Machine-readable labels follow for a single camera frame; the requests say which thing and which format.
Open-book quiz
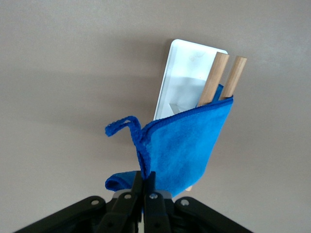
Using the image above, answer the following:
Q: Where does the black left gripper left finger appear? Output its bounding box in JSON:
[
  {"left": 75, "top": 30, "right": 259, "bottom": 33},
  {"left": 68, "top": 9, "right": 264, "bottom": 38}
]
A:
[{"left": 96, "top": 171, "right": 147, "bottom": 233}]

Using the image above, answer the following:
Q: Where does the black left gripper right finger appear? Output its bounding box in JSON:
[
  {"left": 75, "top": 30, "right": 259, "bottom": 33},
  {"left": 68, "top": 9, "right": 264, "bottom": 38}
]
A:
[{"left": 143, "top": 171, "right": 176, "bottom": 233}]

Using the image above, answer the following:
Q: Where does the blue microfibre towel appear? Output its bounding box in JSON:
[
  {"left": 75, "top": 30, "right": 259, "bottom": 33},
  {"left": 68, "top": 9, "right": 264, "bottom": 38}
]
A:
[{"left": 104, "top": 83, "right": 234, "bottom": 199}]

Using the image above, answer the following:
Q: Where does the white towel rack base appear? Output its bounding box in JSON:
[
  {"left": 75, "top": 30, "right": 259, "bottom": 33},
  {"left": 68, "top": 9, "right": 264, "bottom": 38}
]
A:
[{"left": 153, "top": 38, "right": 228, "bottom": 121}]

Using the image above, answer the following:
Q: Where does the wooden rack rod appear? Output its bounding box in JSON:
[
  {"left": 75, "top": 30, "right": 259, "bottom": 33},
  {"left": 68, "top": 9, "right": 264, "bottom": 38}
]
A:
[
  {"left": 186, "top": 52, "right": 230, "bottom": 192},
  {"left": 219, "top": 56, "right": 248, "bottom": 101}
]

